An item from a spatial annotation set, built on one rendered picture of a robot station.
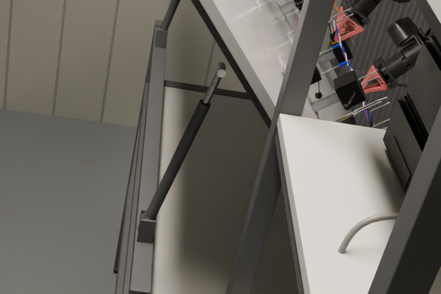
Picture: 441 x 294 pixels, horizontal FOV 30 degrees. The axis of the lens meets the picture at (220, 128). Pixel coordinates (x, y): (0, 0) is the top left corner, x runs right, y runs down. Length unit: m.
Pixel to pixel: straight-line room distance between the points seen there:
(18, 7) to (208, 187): 1.70
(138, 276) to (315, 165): 0.56
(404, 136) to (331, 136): 0.12
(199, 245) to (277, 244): 0.20
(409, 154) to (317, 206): 0.14
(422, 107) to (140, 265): 0.71
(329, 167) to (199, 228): 0.94
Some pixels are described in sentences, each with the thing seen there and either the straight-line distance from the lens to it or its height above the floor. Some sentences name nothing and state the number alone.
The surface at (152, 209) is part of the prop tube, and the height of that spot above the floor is 1.07.
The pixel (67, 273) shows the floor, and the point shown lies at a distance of 3.02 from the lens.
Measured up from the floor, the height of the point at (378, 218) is 1.51.
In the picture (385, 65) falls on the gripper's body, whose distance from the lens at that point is 2.26.
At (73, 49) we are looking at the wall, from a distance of 3.68.
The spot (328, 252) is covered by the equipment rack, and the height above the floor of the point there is 1.46.
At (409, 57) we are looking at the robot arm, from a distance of 2.25.
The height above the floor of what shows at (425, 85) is 1.60.
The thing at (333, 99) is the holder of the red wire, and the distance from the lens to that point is 1.70.
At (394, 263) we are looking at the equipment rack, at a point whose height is 1.65.
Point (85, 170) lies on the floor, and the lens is 3.52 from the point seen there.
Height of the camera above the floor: 2.04
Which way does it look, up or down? 31 degrees down
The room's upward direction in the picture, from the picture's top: 13 degrees clockwise
